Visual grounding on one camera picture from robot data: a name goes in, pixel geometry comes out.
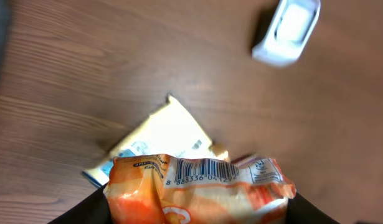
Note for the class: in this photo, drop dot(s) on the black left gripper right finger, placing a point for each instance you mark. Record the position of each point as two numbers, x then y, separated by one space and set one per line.
301 211

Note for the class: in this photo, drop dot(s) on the orange tissue pack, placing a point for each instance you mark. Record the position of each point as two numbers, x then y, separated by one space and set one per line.
165 189

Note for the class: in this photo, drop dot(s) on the white barcode scanner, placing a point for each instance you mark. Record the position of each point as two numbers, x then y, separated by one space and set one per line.
287 33

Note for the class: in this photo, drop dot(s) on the cream wet wipes pack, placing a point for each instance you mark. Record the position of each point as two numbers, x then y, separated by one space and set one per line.
171 129

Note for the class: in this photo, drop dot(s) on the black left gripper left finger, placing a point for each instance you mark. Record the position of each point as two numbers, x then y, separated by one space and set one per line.
92 210

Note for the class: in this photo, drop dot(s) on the white tube gold cap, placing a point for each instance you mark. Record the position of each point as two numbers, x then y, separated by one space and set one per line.
219 152

